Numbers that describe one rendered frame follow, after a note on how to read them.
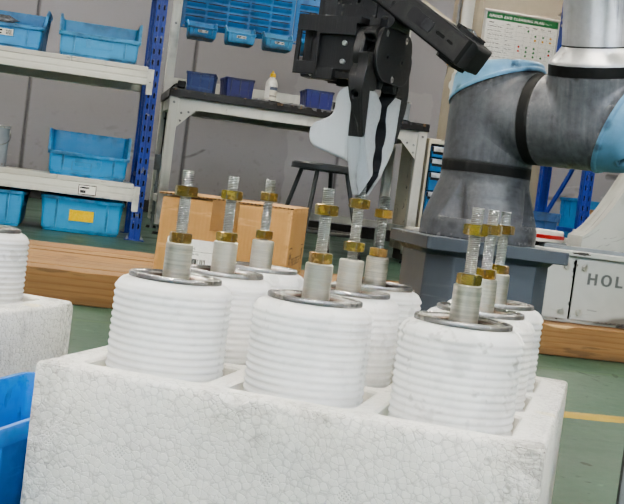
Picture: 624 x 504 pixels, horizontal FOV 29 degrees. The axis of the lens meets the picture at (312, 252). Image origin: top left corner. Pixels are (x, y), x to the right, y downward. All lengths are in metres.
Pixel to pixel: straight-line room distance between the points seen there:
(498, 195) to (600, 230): 1.86
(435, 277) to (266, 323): 0.60
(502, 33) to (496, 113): 5.97
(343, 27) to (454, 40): 0.10
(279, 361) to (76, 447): 0.17
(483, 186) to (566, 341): 1.61
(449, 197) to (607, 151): 0.21
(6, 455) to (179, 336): 0.17
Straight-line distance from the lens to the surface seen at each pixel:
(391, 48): 1.05
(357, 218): 1.05
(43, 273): 2.83
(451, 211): 1.52
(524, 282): 1.52
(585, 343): 3.11
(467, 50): 1.01
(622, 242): 3.39
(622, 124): 1.45
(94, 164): 5.55
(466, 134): 1.53
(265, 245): 1.19
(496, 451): 0.86
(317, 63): 1.05
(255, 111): 6.30
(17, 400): 1.22
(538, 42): 7.55
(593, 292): 3.19
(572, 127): 1.47
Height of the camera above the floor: 0.34
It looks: 3 degrees down
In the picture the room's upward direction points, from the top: 7 degrees clockwise
